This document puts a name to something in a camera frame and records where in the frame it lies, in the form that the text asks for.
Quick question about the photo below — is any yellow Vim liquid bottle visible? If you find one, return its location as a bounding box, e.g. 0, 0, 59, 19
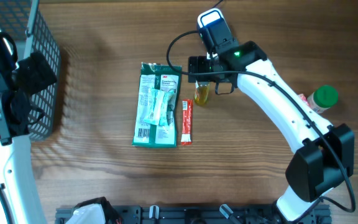
194, 81, 210, 106

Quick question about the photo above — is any red sachet stick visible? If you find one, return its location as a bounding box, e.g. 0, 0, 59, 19
181, 99, 193, 146

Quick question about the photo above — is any red white tissue pack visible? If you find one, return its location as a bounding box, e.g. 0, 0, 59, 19
298, 93, 310, 106

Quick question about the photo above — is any green 3M gloves packet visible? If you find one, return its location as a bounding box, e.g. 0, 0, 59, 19
132, 63, 181, 148

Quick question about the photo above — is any green lid plastic jar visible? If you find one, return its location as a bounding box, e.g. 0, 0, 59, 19
307, 85, 339, 114

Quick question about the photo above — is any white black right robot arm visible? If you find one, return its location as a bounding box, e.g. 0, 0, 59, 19
189, 18, 356, 223

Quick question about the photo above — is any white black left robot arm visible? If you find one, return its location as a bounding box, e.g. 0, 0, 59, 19
0, 29, 57, 223

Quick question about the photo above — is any white barcode scanner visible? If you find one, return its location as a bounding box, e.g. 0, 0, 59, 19
197, 8, 224, 29

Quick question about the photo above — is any dark grey plastic basket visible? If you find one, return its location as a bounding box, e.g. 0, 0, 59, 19
0, 1, 61, 145

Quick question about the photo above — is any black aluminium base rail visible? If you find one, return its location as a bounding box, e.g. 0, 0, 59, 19
55, 204, 333, 224

